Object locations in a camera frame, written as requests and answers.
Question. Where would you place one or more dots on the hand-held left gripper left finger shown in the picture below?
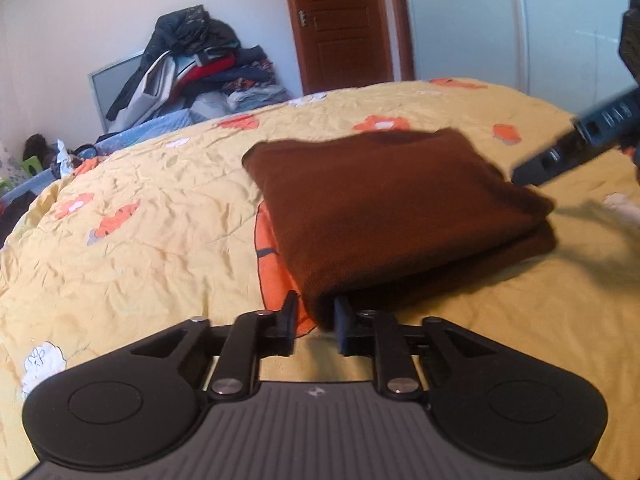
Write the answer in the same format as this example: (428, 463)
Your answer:
(291, 320)

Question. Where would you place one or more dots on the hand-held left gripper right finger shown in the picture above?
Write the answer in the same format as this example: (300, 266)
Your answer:
(342, 322)

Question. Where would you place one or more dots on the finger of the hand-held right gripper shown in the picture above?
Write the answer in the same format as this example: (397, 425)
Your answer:
(607, 117)
(550, 157)

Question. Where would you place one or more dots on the brown knitted sweater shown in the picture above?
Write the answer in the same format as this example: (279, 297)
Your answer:
(395, 210)

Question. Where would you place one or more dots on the pile of clothes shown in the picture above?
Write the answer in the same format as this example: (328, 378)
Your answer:
(200, 70)

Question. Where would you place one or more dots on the white wardrobe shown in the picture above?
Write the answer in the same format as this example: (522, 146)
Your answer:
(500, 25)

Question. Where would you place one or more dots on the yellow floral blanket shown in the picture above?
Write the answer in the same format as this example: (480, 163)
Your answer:
(150, 240)

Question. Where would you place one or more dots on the brown wooden door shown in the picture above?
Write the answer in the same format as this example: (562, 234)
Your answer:
(345, 25)

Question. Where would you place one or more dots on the peach cloth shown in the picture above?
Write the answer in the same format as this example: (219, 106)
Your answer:
(87, 164)

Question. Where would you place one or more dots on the white crumpled plastic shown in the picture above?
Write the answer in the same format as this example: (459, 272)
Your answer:
(62, 157)

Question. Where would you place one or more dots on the grey framed panel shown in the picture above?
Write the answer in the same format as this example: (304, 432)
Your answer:
(112, 85)

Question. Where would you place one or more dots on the dark cloth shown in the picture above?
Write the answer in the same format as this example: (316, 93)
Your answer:
(15, 215)

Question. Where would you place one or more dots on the green plastic stool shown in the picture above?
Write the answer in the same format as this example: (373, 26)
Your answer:
(31, 166)

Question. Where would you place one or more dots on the dark fluffy bag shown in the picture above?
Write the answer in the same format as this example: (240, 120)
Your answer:
(40, 149)

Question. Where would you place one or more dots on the brown wooden door frame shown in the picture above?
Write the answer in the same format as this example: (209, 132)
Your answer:
(405, 20)

